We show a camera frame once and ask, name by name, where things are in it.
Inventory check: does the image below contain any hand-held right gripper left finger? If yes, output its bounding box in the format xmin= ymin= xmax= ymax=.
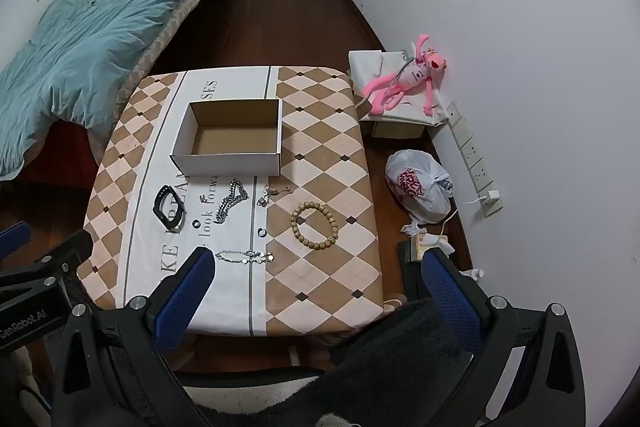
xmin=52 ymin=247 xmax=217 ymax=427

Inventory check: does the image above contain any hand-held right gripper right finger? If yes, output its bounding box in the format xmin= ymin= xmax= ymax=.
xmin=421 ymin=248 xmax=587 ymax=427

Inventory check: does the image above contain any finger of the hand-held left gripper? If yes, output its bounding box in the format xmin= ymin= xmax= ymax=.
xmin=0 ymin=229 xmax=94 ymax=303
xmin=0 ymin=221 xmax=29 ymax=261

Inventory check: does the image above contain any silver coin chain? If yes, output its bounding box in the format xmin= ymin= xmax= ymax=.
xmin=215 ymin=249 xmax=275 ymax=265

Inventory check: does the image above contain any black bracelet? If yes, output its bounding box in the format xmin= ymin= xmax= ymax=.
xmin=152 ymin=185 xmax=185 ymax=230

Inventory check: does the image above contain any thick silver chain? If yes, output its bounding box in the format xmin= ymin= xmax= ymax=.
xmin=212 ymin=178 xmax=249 ymax=225

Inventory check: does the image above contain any silver charm bracelet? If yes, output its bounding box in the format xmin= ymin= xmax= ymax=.
xmin=256 ymin=185 xmax=292 ymax=208

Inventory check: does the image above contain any white cardboard box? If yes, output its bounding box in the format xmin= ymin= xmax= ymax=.
xmin=170 ymin=98 xmax=284 ymax=178

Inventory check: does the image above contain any wooden bead bracelet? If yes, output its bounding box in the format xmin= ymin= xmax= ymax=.
xmin=291 ymin=201 xmax=336 ymax=252

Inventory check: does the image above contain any dark fuzzy cloth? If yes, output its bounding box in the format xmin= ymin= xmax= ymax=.
xmin=320 ymin=297 xmax=481 ymax=427

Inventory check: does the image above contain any white charger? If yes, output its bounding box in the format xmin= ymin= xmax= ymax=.
xmin=481 ymin=189 xmax=502 ymax=218

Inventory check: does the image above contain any white plastic bag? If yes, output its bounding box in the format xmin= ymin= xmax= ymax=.
xmin=385 ymin=149 xmax=455 ymax=224

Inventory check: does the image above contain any red storage box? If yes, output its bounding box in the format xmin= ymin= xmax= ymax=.
xmin=20 ymin=119 xmax=103 ymax=192

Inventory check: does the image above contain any brown cardboard box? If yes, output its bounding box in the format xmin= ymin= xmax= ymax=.
xmin=371 ymin=119 xmax=426 ymax=140

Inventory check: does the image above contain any checked tablecloth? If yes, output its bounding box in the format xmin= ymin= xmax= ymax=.
xmin=77 ymin=66 xmax=386 ymax=339

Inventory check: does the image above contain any blue duvet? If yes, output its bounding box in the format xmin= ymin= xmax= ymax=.
xmin=0 ymin=0 xmax=207 ymax=180

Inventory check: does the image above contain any pink plush toy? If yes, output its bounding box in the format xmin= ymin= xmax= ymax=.
xmin=362 ymin=33 xmax=447 ymax=116

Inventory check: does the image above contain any bed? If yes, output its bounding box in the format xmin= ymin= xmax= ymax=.
xmin=87 ymin=0 xmax=246 ymax=132

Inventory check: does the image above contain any white cable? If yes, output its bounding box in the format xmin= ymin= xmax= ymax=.
xmin=425 ymin=194 xmax=488 ymax=248

